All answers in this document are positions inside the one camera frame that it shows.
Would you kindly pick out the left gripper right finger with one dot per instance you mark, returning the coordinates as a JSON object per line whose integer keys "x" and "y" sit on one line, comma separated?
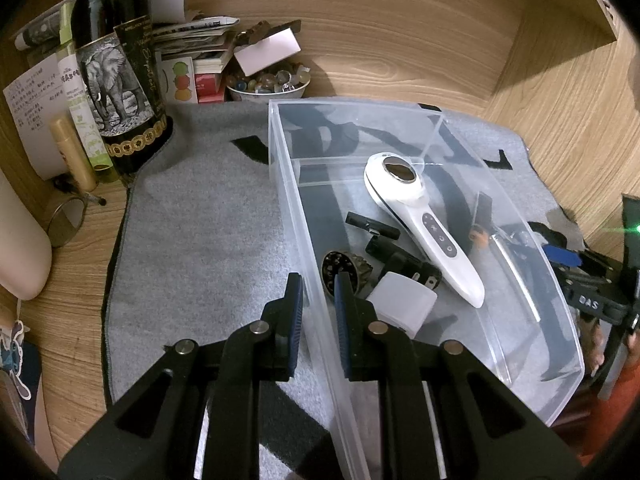
{"x": 443, "y": 414}

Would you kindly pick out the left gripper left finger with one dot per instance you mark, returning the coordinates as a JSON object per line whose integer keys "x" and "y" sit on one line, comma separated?
{"x": 196, "y": 412}

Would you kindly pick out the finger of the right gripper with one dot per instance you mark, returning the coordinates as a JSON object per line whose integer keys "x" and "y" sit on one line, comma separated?
{"x": 562, "y": 256}

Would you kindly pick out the white power adapter plug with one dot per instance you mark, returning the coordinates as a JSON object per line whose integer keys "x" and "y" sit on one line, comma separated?
{"x": 404, "y": 295}

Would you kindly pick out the key bunch with black strap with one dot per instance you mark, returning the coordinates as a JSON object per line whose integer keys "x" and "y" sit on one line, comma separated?
{"x": 383, "y": 248}

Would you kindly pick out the white handheld massager device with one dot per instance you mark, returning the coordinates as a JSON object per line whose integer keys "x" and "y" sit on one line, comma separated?
{"x": 396, "y": 187}

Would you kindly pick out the person's hand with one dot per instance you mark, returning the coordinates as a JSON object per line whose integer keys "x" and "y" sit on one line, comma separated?
{"x": 592, "y": 341}

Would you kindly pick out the grey rug with black letters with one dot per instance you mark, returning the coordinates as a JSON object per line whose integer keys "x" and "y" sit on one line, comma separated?
{"x": 243, "y": 194}

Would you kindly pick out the beige lip balm tube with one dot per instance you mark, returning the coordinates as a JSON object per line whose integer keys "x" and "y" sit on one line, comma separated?
{"x": 67, "y": 140}

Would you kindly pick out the white bowl of stones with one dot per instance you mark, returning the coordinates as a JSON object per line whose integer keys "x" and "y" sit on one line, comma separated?
{"x": 281, "y": 81}

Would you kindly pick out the green tea box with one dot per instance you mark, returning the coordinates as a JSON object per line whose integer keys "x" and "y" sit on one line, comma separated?
{"x": 78, "y": 102}

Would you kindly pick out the white handwritten paper note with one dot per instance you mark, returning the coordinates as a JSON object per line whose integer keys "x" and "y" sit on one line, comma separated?
{"x": 34, "y": 98}

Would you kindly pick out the white card box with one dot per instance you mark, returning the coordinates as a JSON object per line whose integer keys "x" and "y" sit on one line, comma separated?
{"x": 266, "y": 52}

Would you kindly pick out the dark wine bottle elephant label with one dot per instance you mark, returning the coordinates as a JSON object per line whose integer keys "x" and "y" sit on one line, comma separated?
{"x": 117, "y": 62}

